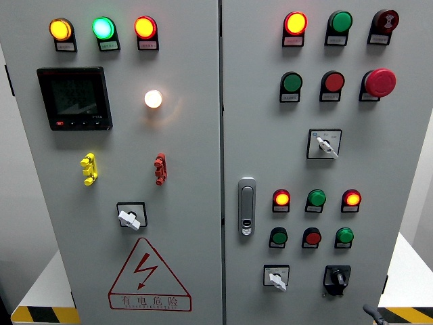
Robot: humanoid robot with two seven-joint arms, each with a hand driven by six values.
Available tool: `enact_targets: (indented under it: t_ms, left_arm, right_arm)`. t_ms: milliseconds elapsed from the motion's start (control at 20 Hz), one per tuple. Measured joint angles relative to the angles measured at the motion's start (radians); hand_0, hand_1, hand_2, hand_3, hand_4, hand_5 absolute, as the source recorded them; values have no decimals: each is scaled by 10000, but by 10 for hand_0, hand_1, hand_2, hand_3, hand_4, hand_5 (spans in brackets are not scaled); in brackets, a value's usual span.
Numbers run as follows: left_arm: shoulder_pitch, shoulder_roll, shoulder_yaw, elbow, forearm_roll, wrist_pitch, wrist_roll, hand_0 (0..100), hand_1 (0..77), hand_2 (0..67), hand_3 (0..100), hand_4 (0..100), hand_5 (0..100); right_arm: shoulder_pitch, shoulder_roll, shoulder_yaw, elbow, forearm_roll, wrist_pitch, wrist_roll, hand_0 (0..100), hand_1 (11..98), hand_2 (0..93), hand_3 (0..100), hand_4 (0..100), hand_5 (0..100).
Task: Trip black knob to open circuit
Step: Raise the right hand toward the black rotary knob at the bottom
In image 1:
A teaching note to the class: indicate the black display meter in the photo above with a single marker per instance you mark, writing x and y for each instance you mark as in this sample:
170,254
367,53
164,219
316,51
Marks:
75,98

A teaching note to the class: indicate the pale grey cabinet door with lock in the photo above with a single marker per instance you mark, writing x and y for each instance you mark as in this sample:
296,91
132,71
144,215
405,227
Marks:
270,152

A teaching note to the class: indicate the large red stop button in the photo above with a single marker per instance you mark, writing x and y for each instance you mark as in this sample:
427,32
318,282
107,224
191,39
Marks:
380,82

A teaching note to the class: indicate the large red push button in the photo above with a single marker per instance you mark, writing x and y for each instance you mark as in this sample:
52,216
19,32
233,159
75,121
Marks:
334,82

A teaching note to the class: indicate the small green round lamp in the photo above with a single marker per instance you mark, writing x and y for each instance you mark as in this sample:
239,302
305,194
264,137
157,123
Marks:
345,235
317,198

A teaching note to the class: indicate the small red round lamp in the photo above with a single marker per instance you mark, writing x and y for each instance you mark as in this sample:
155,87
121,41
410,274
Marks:
352,198
281,198

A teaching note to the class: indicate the large red lamp above button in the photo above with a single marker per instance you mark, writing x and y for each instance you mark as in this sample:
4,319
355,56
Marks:
295,23

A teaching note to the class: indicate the red warning triangle sticker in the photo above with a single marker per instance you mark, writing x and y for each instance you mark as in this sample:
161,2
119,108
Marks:
145,267

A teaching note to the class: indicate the large green push button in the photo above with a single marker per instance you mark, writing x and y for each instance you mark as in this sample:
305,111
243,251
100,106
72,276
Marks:
292,82

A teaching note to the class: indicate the dark red buzzer lamp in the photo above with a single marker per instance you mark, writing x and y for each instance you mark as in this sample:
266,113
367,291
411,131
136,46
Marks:
385,19

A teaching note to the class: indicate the large lit green lamp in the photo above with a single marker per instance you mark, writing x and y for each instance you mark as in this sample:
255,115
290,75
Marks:
103,28

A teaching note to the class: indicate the small red push button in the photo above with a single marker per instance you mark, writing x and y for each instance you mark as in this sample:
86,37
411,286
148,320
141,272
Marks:
313,238

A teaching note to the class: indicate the large red lamp beside green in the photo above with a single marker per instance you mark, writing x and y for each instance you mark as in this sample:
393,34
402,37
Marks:
145,27

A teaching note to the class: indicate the pale grey cabinet door with display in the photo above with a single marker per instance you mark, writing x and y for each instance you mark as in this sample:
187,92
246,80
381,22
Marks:
189,152

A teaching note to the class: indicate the black yellow striped tape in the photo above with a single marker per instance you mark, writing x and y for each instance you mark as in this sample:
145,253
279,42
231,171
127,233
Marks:
411,315
44,315

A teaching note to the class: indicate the white round lamp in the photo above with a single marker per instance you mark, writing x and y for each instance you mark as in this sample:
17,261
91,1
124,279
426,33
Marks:
153,99

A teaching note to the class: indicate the small green push button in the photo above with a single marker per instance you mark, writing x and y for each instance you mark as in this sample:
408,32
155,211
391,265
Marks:
279,237

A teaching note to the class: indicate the large yellow round lamp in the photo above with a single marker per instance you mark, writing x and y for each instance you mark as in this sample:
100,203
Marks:
60,29

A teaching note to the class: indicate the large unlit green lamp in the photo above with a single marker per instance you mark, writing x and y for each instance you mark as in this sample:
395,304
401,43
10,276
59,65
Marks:
341,21

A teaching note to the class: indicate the silver door lock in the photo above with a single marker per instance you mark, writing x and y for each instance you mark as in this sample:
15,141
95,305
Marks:
247,203

